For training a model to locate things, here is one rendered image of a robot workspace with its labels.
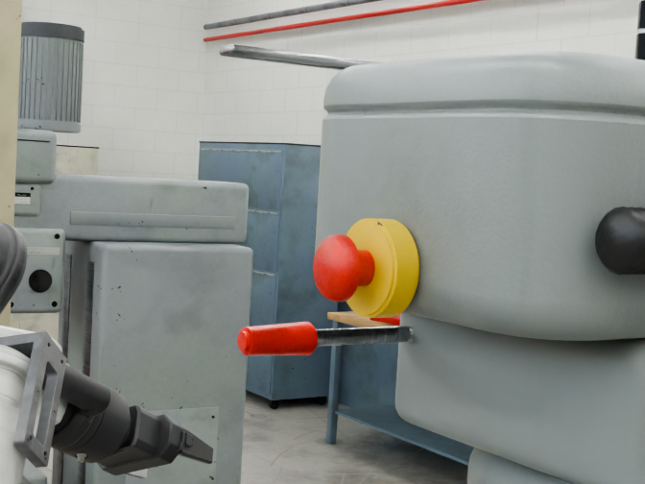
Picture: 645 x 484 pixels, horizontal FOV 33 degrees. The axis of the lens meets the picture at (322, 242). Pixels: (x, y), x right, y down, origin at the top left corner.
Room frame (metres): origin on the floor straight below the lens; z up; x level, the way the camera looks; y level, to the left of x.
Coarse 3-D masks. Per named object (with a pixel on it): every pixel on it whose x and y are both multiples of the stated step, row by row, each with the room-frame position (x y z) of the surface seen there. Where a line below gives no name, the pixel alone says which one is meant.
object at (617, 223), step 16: (624, 208) 0.55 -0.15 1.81; (640, 208) 0.56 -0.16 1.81; (608, 224) 0.55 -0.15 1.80; (624, 224) 0.55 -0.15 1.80; (640, 224) 0.54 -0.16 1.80; (608, 240) 0.55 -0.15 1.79; (624, 240) 0.55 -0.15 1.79; (640, 240) 0.54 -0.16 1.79; (608, 256) 0.55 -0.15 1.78; (624, 256) 0.54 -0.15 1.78; (640, 256) 0.54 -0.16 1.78; (624, 272) 0.55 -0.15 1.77; (640, 272) 0.55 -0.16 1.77
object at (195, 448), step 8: (184, 440) 1.27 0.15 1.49; (192, 440) 1.28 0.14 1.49; (200, 440) 1.30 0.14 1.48; (184, 448) 1.27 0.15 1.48; (192, 448) 1.28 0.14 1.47; (200, 448) 1.29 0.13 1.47; (208, 448) 1.31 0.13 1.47; (184, 456) 1.27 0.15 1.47; (192, 456) 1.28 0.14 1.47; (200, 456) 1.29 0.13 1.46; (208, 456) 1.30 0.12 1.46
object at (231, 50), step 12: (228, 48) 0.72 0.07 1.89; (240, 48) 0.72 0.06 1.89; (252, 48) 0.73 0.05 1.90; (264, 48) 0.73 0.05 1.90; (264, 60) 0.75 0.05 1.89; (276, 60) 0.74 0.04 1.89; (288, 60) 0.74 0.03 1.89; (300, 60) 0.75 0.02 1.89; (312, 60) 0.75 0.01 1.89; (324, 60) 0.76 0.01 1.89; (336, 60) 0.76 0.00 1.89; (348, 60) 0.77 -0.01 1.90; (360, 60) 0.77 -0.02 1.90
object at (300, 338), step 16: (240, 336) 0.72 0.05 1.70; (256, 336) 0.71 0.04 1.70; (272, 336) 0.72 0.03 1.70; (288, 336) 0.72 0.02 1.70; (304, 336) 0.73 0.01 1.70; (320, 336) 0.74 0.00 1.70; (336, 336) 0.75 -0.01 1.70; (352, 336) 0.76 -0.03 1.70; (368, 336) 0.77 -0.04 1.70; (384, 336) 0.77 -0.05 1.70; (400, 336) 0.78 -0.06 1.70; (256, 352) 0.72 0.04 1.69; (272, 352) 0.72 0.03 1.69; (288, 352) 0.73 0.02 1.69; (304, 352) 0.74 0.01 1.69
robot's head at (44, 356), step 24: (24, 336) 0.74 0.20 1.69; (48, 336) 0.74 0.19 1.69; (24, 360) 0.73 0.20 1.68; (48, 360) 0.73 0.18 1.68; (48, 384) 0.74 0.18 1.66; (24, 408) 0.70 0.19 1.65; (48, 408) 0.73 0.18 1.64; (24, 432) 0.68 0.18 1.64; (48, 432) 0.72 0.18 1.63; (48, 456) 0.71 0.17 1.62
